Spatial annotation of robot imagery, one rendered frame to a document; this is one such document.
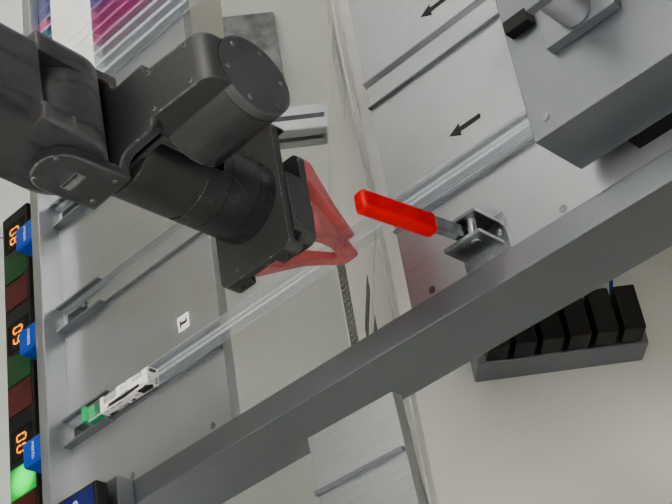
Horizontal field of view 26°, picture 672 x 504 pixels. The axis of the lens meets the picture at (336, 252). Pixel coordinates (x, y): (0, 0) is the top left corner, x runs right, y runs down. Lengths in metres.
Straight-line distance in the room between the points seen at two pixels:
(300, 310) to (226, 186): 1.20
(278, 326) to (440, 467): 0.82
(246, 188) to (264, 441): 0.21
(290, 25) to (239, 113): 1.59
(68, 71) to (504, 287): 0.30
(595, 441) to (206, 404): 0.40
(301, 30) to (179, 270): 1.29
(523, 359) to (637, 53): 0.54
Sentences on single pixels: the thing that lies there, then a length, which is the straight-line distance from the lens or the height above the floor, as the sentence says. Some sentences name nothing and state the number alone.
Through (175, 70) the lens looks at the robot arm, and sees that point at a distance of 0.86.
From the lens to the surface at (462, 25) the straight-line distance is 1.04.
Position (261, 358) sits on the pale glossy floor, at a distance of 2.07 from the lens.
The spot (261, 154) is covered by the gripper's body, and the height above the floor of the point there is 1.04.
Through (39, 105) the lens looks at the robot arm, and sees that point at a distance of 0.83.
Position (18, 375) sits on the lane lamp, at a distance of 1.34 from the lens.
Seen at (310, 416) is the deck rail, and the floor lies 0.90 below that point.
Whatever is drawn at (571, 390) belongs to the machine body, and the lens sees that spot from 1.37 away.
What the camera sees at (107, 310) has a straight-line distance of 1.24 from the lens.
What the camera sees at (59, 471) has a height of 0.73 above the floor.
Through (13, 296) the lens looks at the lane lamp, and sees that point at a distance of 1.39.
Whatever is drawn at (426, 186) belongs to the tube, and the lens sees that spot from 0.98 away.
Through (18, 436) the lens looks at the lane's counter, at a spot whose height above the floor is 0.65.
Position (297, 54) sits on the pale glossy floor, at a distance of 2.40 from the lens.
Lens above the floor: 1.81
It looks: 57 degrees down
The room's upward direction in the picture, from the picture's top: straight up
